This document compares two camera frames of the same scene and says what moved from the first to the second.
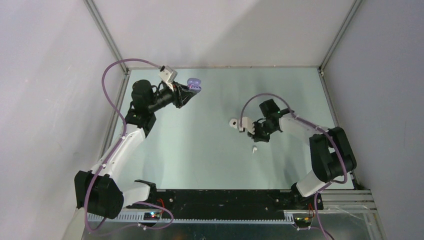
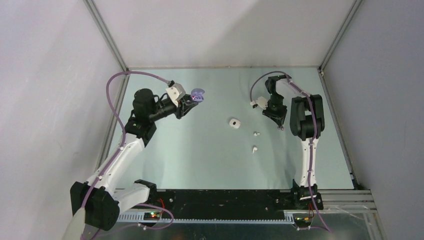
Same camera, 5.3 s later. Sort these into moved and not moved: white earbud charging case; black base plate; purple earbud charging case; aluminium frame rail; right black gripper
Moved: right black gripper; purple earbud charging case
Not moved: aluminium frame rail; black base plate; white earbud charging case
